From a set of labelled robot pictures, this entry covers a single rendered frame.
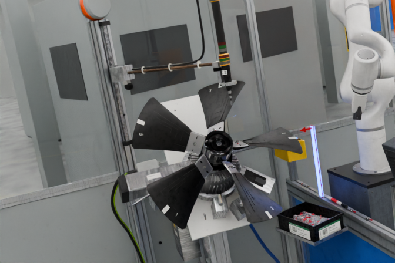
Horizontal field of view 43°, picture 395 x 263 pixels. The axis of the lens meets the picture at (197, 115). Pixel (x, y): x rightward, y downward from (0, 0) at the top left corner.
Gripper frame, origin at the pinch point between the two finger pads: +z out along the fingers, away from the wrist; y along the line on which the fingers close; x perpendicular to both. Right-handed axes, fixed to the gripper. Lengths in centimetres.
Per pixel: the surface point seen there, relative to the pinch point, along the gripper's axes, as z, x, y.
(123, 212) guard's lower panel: 72, -114, 17
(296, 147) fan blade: 8.6, -23.1, 12.9
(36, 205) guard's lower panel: 53, -153, 31
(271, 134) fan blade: 11.6, -34.5, 4.4
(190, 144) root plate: 3, -66, 22
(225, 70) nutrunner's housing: -21, -53, 1
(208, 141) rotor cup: -2, -57, 23
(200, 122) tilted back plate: 19, -70, -6
